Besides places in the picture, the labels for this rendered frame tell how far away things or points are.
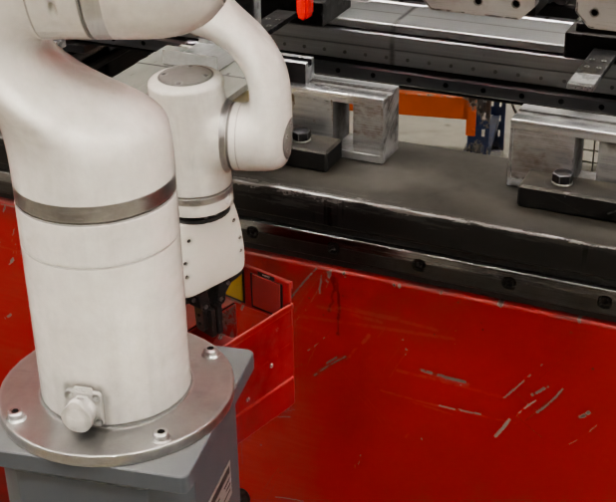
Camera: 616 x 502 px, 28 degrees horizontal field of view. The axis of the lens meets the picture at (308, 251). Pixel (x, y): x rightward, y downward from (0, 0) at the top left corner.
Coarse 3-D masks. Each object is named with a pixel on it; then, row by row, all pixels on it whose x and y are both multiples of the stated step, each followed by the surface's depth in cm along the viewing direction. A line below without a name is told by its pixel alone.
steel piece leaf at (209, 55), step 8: (192, 48) 177; (200, 48) 177; (208, 48) 177; (216, 48) 177; (168, 56) 171; (176, 56) 170; (184, 56) 170; (192, 56) 169; (200, 56) 169; (208, 56) 168; (216, 56) 174; (224, 56) 174; (168, 64) 172; (176, 64) 171; (184, 64) 170; (192, 64) 170; (200, 64) 169; (208, 64) 169; (216, 64) 168; (224, 64) 171
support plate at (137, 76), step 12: (168, 48) 178; (180, 48) 178; (144, 60) 174; (156, 60) 174; (132, 72) 170; (144, 72) 170; (228, 72) 169; (240, 72) 169; (132, 84) 166; (144, 84) 165; (228, 84) 165; (240, 84) 165; (228, 96) 161
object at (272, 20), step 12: (264, 0) 193; (276, 0) 192; (288, 0) 191; (324, 0) 190; (336, 0) 193; (348, 0) 197; (264, 12) 193; (276, 12) 191; (288, 12) 191; (312, 12) 190; (324, 12) 190; (336, 12) 194; (264, 24) 186; (276, 24) 186; (312, 24) 191; (324, 24) 190
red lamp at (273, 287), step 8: (256, 280) 154; (264, 280) 153; (256, 288) 154; (264, 288) 153; (272, 288) 152; (256, 296) 155; (264, 296) 154; (272, 296) 153; (256, 304) 155; (264, 304) 154; (272, 304) 153; (280, 304) 153; (272, 312) 154
